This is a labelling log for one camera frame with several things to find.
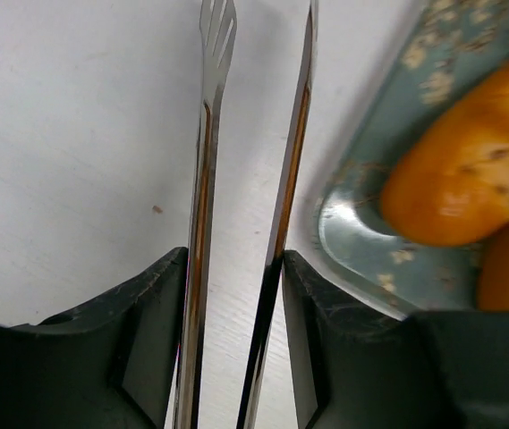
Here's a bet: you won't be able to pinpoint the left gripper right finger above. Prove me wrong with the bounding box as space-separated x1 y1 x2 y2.
283 251 509 428

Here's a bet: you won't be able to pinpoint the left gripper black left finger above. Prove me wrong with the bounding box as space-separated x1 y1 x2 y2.
0 248 187 428

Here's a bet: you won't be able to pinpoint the long baguette bread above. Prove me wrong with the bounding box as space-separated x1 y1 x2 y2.
379 63 509 246

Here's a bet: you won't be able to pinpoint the metal tongs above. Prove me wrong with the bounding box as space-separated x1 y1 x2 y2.
173 1 318 428

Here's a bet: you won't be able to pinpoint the metal baking tray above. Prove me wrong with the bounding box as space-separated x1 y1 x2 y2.
315 1 509 318

